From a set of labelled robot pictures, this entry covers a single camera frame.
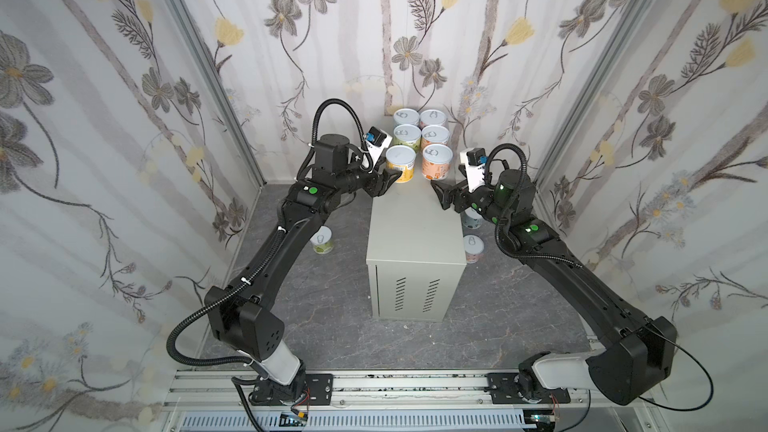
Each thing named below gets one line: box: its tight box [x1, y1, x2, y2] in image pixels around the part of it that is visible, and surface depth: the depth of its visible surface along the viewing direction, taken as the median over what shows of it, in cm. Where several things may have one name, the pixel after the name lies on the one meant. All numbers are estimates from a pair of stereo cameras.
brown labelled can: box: [421, 125, 450, 144], surface depth 78 cm
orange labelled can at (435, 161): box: [421, 143, 454, 181], surface depth 74 cm
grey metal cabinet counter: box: [366, 177, 467, 322], surface depth 69 cm
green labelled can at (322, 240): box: [310, 225, 334, 254], surface depth 100 cm
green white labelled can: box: [392, 124, 421, 150], surface depth 78 cm
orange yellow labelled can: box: [386, 145, 416, 183], surface depth 73 cm
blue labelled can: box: [393, 108, 420, 125], surface depth 84 cm
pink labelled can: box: [419, 109, 447, 126], surface depth 84 cm
